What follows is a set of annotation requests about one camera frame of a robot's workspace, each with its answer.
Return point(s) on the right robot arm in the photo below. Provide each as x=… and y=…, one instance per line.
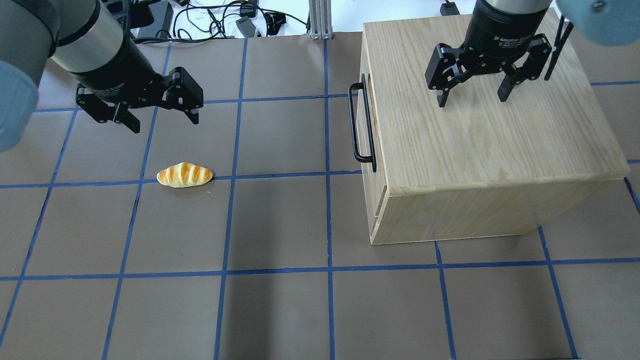
x=611, y=23

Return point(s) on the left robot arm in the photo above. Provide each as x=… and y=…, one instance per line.
x=91, y=40

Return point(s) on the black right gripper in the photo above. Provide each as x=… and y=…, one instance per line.
x=501, y=31

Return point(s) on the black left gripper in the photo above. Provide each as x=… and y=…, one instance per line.
x=116, y=67

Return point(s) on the aluminium frame post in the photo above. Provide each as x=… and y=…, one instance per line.
x=320, y=20

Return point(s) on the light wooden drawer cabinet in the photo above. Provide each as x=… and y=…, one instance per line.
x=477, y=167

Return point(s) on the toy bread loaf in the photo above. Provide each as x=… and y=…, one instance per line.
x=184, y=175

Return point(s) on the grey power adapter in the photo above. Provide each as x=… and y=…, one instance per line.
x=247, y=28

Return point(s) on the black drawer handle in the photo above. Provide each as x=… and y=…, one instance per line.
x=367, y=126

